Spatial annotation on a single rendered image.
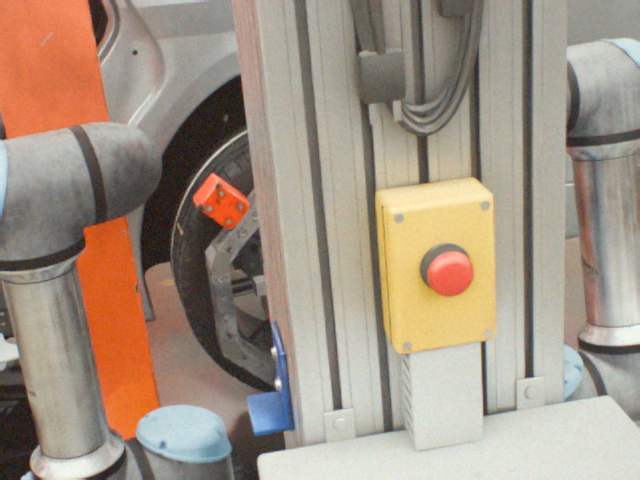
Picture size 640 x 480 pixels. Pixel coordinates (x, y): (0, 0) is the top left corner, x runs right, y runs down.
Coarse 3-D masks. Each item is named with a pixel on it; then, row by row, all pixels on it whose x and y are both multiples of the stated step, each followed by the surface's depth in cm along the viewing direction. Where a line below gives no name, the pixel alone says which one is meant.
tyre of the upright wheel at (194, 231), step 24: (216, 144) 222; (240, 144) 213; (216, 168) 211; (240, 168) 204; (192, 192) 215; (240, 192) 206; (192, 216) 209; (192, 240) 207; (192, 264) 209; (192, 288) 210; (192, 312) 213; (216, 336) 216; (216, 360) 219; (264, 384) 224
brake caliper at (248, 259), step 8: (224, 120) 245; (224, 128) 245; (256, 232) 233; (248, 248) 234; (256, 248) 237; (240, 256) 234; (248, 256) 234; (256, 256) 235; (232, 264) 238; (240, 264) 235; (248, 264) 235; (256, 264) 236; (248, 272) 236; (256, 272) 237
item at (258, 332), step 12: (252, 240) 213; (252, 276) 217; (240, 288) 217; (252, 288) 217; (240, 312) 237; (240, 324) 225; (252, 324) 235; (264, 324) 221; (240, 336) 218; (252, 336) 222; (264, 336) 232; (264, 348) 223
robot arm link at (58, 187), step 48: (0, 144) 105; (48, 144) 106; (0, 192) 102; (48, 192) 104; (96, 192) 106; (0, 240) 104; (48, 240) 106; (48, 288) 109; (48, 336) 111; (48, 384) 113; (96, 384) 117; (48, 432) 116; (96, 432) 118
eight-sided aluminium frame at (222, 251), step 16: (256, 208) 199; (240, 224) 199; (256, 224) 200; (224, 240) 200; (240, 240) 201; (208, 256) 202; (224, 256) 201; (208, 272) 206; (224, 272) 202; (224, 288) 203; (224, 304) 205; (224, 320) 206; (224, 336) 207; (224, 352) 209; (240, 352) 209; (256, 352) 215; (256, 368) 212; (272, 368) 213; (272, 384) 215
